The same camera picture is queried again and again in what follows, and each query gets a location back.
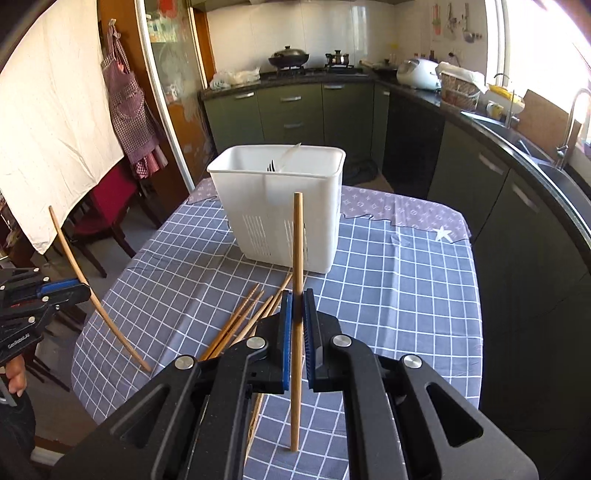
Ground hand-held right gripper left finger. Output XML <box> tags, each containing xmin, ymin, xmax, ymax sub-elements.
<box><xmin>51</xmin><ymin>290</ymin><xmax>293</xmax><ymax>480</ymax></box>

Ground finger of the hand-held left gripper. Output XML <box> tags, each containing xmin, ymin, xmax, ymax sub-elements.
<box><xmin>0</xmin><ymin>296</ymin><xmax>60</xmax><ymax>340</ymax></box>
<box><xmin>0</xmin><ymin>267</ymin><xmax>92</xmax><ymax>306</ymax></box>

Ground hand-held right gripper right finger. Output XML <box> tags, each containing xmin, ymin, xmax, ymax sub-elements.
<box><xmin>302</xmin><ymin>288</ymin><xmax>540</xmax><ymax>480</ymax></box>

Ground wooden chopstick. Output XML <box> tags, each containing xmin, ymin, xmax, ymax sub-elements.
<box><xmin>289</xmin><ymin>192</ymin><xmax>306</xmax><ymax>452</ymax></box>
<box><xmin>230</xmin><ymin>295</ymin><xmax>275</xmax><ymax>347</ymax></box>
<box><xmin>242</xmin><ymin>272</ymin><xmax>294</xmax><ymax>464</ymax></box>
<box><xmin>48</xmin><ymin>205</ymin><xmax>153</xmax><ymax>373</ymax></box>
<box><xmin>264</xmin><ymin>284</ymin><xmax>288</xmax><ymax>320</ymax></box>
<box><xmin>198</xmin><ymin>282</ymin><xmax>260</xmax><ymax>361</ymax></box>
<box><xmin>209</xmin><ymin>290</ymin><xmax>266</xmax><ymax>361</ymax></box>

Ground white plastic utensil basket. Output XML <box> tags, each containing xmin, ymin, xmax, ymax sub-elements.
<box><xmin>206</xmin><ymin>144</ymin><xmax>346</xmax><ymax>275</ymax></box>

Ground person's left forearm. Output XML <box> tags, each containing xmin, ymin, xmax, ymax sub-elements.
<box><xmin>0</xmin><ymin>392</ymin><xmax>38</xmax><ymax>467</ymax></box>

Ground hanging kitchen utensils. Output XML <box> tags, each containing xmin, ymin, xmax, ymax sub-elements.
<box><xmin>445</xmin><ymin>0</ymin><xmax>485</xmax><ymax>44</ymax></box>

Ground person's left hand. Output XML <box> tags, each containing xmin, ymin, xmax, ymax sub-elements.
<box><xmin>2</xmin><ymin>355</ymin><xmax>27</xmax><ymax>398</ymax></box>

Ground blue checked tablecloth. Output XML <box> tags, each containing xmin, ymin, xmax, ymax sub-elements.
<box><xmin>70</xmin><ymin>178</ymin><xmax>483</xmax><ymax>480</ymax></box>

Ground red wooden chair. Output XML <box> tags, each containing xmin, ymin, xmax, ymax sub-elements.
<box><xmin>69</xmin><ymin>161</ymin><xmax>160</xmax><ymax>278</ymax></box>

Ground white plastic spoon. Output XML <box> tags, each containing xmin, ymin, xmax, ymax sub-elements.
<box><xmin>276</xmin><ymin>142</ymin><xmax>303</xmax><ymax>171</ymax></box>

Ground dark cloth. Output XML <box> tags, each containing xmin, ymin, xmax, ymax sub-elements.
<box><xmin>344</xmin><ymin>157</ymin><xmax>384</xmax><ymax>185</ymax></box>

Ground white hanging cloth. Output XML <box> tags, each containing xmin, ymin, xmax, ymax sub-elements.
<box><xmin>0</xmin><ymin>0</ymin><xmax>125</xmax><ymax>256</ymax></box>

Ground red checked apron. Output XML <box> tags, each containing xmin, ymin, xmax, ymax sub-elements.
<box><xmin>100</xmin><ymin>18</ymin><xmax>169</xmax><ymax>181</ymax></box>

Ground glass sliding door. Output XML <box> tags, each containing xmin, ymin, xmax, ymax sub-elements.
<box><xmin>134</xmin><ymin>0</ymin><xmax>218</xmax><ymax>195</ymax></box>

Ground white plastic bag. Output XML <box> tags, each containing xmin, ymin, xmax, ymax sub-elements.
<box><xmin>210</xmin><ymin>67</ymin><xmax>262</xmax><ymax>90</ymax></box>

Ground gas stove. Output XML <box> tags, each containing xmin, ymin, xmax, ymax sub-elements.
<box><xmin>263</xmin><ymin>65</ymin><xmax>370</xmax><ymax>77</ymax></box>

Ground black wok with lid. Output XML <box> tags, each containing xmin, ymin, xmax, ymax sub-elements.
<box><xmin>269</xmin><ymin>45</ymin><xmax>311</xmax><ymax>70</ymax></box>

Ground frying pan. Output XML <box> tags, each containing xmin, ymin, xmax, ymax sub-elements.
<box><xmin>360</xmin><ymin>58</ymin><xmax>400</xmax><ymax>77</ymax></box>

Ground white rice cooker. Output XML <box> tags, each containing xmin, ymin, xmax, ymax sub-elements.
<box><xmin>396</xmin><ymin>58</ymin><xmax>441</xmax><ymax>90</ymax></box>

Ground woven basket with cloth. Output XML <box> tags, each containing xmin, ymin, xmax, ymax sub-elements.
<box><xmin>435</xmin><ymin>61</ymin><xmax>488</xmax><ymax>112</ymax></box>

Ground steel kitchen sink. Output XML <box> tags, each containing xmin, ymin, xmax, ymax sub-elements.
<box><xmin>480</xmin><ymin>115</ymin><xmax>591</xmax><ymax>185</ymax></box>

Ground small steel faucet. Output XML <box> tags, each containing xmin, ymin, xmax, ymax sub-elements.
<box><xmin>493</xmin><ymin>73</ymin><xmax>514</xmax><ymax>130</ymax></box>

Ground brown cutting board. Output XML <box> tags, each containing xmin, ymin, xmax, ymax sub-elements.
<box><xmin>517</xmin><ymin>89</ymin><xmax>573</xmax><ymax>148</ymax></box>

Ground tall steel faucet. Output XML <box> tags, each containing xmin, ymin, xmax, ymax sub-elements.
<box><xmin>554</xmin><ymin>88</ymin><xmax>591</xmax><ymax>169</ymax></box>

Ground kitchen window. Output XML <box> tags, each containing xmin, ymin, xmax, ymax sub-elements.
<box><xmin>501</xmin><ymin>0</ymin><xmax>591</xmax><ymax>134</ymax></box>

